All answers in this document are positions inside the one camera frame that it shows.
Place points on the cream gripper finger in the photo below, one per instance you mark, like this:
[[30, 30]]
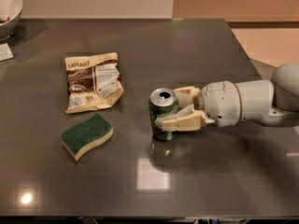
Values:
[[187, 96], [186, 120]]

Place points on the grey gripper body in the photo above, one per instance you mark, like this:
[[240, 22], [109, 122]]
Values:
[[220, 103]]

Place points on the green soda can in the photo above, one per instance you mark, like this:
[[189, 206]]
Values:
[[162, 102]]

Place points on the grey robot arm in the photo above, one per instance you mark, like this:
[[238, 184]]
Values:
[[273, 102]]

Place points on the green yellow sponge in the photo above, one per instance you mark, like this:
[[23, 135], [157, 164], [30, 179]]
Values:
[[86, 135]]

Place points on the cream brown snack bag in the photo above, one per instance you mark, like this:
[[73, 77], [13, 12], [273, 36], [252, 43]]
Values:
[[93, 82]]

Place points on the white paper card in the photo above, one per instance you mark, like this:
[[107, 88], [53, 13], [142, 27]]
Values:
[[5, 52]]

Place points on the metal bowl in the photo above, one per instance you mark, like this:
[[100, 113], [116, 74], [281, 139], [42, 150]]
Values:
[[10, 12]]

